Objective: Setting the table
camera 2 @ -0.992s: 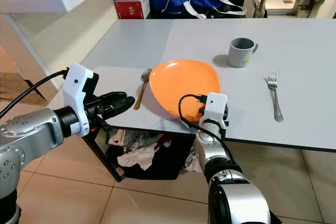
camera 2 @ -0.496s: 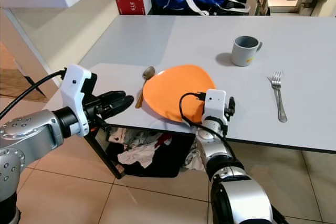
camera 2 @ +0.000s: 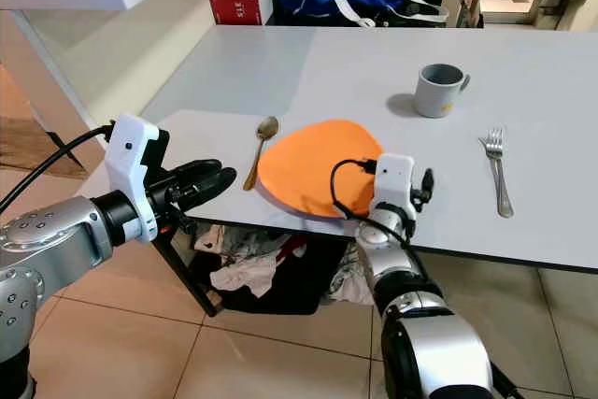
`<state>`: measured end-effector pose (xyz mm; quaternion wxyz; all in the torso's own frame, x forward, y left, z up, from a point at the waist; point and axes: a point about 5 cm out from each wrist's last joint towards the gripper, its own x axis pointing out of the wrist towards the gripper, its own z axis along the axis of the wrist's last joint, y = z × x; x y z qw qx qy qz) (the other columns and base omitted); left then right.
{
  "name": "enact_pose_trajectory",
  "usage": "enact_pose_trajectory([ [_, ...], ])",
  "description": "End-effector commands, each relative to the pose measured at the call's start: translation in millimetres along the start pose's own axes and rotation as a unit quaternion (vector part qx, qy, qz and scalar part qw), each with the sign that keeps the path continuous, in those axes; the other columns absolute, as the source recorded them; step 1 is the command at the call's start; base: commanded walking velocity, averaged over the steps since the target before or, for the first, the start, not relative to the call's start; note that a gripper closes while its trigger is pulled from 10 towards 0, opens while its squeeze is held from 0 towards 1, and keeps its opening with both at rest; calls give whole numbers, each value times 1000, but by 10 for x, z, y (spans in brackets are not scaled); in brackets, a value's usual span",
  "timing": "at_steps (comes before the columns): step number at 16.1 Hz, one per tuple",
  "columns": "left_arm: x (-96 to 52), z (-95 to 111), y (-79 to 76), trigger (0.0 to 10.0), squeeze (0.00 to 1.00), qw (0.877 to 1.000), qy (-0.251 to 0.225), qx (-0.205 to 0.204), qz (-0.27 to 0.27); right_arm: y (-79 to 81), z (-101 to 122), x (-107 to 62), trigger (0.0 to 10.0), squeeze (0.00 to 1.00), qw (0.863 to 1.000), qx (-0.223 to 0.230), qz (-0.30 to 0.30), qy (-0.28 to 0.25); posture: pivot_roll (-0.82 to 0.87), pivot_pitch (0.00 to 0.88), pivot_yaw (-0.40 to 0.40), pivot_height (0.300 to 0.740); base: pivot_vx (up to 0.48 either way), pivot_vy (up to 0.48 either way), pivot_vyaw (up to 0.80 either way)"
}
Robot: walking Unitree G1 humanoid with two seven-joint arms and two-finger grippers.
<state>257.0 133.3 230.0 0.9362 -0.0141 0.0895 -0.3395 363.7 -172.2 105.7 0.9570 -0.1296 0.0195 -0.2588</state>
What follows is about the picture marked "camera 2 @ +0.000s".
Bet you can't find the metal spoon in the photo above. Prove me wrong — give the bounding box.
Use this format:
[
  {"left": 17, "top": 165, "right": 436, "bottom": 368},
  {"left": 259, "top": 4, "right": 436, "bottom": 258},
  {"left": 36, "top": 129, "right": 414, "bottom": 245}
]
[{"left": 242, "top": 115, "right": 282, "bottom": 193}]

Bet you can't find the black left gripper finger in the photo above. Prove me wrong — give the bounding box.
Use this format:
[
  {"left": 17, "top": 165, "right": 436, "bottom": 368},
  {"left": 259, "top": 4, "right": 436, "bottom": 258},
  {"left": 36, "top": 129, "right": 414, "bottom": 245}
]
[
  {"left": 192, "top": 171, "right": 238, "bottom": 212},
  {"left": 176, "top": 160, "right": 228, "bottom": 184}
]

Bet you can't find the orange plate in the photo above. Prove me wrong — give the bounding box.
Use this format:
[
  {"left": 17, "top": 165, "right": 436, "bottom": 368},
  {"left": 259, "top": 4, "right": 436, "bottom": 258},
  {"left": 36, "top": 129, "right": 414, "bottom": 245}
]
[{"left": 257, "top": 119, "right": 385, "bottom": 221}]

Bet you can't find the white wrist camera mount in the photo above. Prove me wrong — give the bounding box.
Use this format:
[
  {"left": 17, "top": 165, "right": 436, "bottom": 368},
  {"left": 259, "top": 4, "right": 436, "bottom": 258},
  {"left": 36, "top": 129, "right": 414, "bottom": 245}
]
[
  {"left": 105, "top": 115, "right": 172, "bottom": 245},
  {"left": 372, "top": 152, "right": 420, "bottom": 219}
]

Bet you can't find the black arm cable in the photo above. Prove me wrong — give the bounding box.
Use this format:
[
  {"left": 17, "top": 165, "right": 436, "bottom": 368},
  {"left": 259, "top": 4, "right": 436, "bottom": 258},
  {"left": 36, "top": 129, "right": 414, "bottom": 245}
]
[
  {"left": 0, "top": 123, "right": 119, "bottom": 215},
  {"left": 329, "top": 157, "right": 432, "bottom": 252}
]

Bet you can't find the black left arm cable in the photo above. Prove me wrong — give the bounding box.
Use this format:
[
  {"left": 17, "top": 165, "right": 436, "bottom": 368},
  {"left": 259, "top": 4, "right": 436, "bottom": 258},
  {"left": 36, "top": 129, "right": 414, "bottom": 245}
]
[{"left": 0, "top": 123, "right": 119, "bottom": 215}]

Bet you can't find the black laundry basket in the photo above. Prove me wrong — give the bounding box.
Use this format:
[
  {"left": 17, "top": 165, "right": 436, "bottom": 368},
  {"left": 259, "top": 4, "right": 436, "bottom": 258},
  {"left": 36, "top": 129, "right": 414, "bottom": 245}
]
[{"left": 175, "top": 226, "right": 376, "bottom": 319}]

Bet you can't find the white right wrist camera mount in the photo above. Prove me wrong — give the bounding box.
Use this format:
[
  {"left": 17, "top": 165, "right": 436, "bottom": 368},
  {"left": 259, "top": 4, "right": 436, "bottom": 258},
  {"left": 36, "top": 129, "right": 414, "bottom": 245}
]
[{"left": 372, "top": 152, "right": 420, "bottom": 219}]

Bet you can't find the red cardboard box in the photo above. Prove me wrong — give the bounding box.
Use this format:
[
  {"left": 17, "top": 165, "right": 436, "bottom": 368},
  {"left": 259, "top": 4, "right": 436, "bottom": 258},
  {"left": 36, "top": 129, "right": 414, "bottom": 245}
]
[{"left": 209, "top": 0, "right": 275, "bottom": 27}]

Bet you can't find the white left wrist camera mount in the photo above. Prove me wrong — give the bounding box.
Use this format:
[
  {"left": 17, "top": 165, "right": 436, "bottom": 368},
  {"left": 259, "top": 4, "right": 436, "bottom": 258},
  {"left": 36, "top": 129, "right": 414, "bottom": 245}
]
[{"left": 105, "top": 115, "right": 172, "bottom": 245}]

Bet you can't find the white crumpled cloth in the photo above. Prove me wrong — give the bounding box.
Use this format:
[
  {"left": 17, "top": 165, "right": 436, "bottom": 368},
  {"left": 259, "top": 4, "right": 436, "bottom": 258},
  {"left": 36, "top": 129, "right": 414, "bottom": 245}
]
[
  {"left": 321, "top": 239, "right": 376, "bottom": 306},
  {"left": 209, "top": 248, "right": 278, "bottom": 300}
]

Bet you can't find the grey mug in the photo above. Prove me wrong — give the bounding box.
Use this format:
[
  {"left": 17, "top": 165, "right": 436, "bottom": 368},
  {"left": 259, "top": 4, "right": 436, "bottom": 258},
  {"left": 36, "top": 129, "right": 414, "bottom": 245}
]
[{"left": 413, "top": 62, "right": 472, "bottom": 121}]

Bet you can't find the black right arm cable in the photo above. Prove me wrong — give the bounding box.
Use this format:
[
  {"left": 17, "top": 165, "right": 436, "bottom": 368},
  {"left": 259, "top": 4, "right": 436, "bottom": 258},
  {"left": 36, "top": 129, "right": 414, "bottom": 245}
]
[{"left": 329, "top": 157, "right": 432, "bottom": 252}]

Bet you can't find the metal fork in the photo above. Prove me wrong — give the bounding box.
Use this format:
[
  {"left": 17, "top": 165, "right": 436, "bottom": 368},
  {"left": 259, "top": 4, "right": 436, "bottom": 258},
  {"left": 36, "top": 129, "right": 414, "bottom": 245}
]
[{"left": 477, "top": 127, "right": 516, "bottom": 221}]

